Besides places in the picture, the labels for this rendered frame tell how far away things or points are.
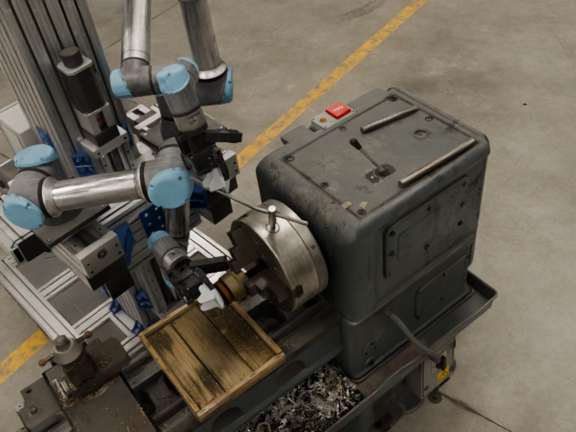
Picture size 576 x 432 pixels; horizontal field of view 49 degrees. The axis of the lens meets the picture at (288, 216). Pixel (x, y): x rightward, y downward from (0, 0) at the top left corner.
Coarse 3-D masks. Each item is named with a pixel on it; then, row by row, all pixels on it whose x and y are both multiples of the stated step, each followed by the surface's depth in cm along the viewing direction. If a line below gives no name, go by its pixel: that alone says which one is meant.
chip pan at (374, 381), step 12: (468, 300) 235; (480, 300) 234; (456, 312) 231; (468, 312) 231; (444, 324) 228; (456, 324) 228; (432, 336) 225; (408, 348) 223; (396, 360) 220; (408, 360) 220; (384, 372) 217; (360, 384) 215; (372, 384) 215
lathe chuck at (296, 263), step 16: (256, 224) 176; (288, 224) 175; (256, 240) 178; (272, 240) 172; (288, 240) 173; (272, 256) 173; (288, 256) 172; (304, 256) 174; (272, 272) 180; (288, 272) 172; (304, 272) 174; (304, 288) 176; (288, 304) 183
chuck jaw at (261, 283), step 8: (264, 272) 181; (248, 280) 179; (256, 280) 179; (264, 280) 178; (272, 280) 178; (280, 280) 177; (248, 288) 178; (256, 288) 179; (264, 288) 176; (272, 288) 176; (280, 288) 175; (288, 288) 176; (296, 288) 175; (264, 296) 178; (272, 296) 178; (280, 296) 175; (288, 296) 177; (296, 296) 177
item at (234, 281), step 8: (240, 272) 181; (224, 280) 178; (232, 280) 178; (240, 280) 180; (216, 288) 178; (224, 288) 177; (232, 288) 177; (240, 288) 178; (224, 296) 177; (232, 296) 178; (240, 296) 179; (224, 304) 182
